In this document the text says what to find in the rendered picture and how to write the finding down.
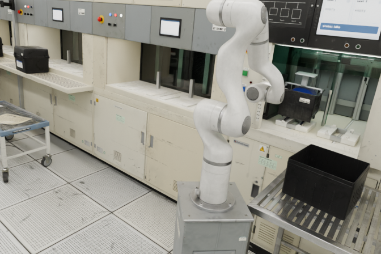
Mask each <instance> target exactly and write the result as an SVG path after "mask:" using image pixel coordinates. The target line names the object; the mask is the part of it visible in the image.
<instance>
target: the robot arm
mask: <svg viewBox="0 0 381 254"><path fill-rule="evenodd" d="M206 17H207V19H208V21H209V22H210V23H212V24H214V25H216V26H220V27H231V28H236V32H235V34H234V35H233V37H232V38H231V39H229V41H227V42H226V43H224V44H223V45H222V46H221V47H220V49H219V51H218V54H217V63H216V70H215V76H216V80H217V83H218V86H219V88H220V89H221V90H222V92H223V93H224V95H225V97H226V99H227V103H224V102H221V101H217V100H213V99H204V100H202V101H200V102H199V103H198V104H197V105H196V107H195V109H194V112H193V121H194V124H195V127H196V129H197V131H198V133H199V135H200V137H201V139H202V142H203V144H204V153H203V159H202V168H201V178H200V186H197V187H195V188H194V189H193V190H192V191H191V193H190V199H191V201H192V203H193V204H194V205H195V206H197V207H198V208H200V209H202V210H205V211H209V212H214V213H219V212H224V211H228V210H230V209H231V208H232V207H233V206H234V203H235V198H234V196H233V194H232V193H231V192H230V191H228V185H229V180H230V172H231V165H232V157H233V148H232V146H231V145H230V144H229V143H228V142H227V141H226V139H225V138H224V137H223V135H221V134H224V135H226V136H229V137H234V138H239V137H242V136H244V135H245V134H247V132H248V131H249V129H250V126H251V114H250V111H249V107H248V104H247V101H246V99H247V100H248V101H249V102H251V103H257V102H259V101H264V102H267V103H272V104H280V103H282V101H283V99H284V94H285V91H288V88H286V86H285V84H284V80H283V76H282V74H281V73H280V71H279V70H278V69H277V68H276V67H275V66H274V65H273V64H272V63H271V62H270V61H269V25H268V11H267V9H266V7H265V5H264V4H263V3H262V2H260V1H259V0H211V1H210V2H209V3H208V5H207V7H206ZM246 51H247V55H248V65H249V68H250V69H252V70H253V71H255V72H257V73H259V74H261V75H262V76H263V77H265V78H266V79H267V80H268V81H265V82H260V83H256V84H252V85H249V86H248V87H247V88H246V90H245V95H244V92H243V85H242V73H243V65H244V57H245V53H246ZM245 98H246V99H245Z"/></svg>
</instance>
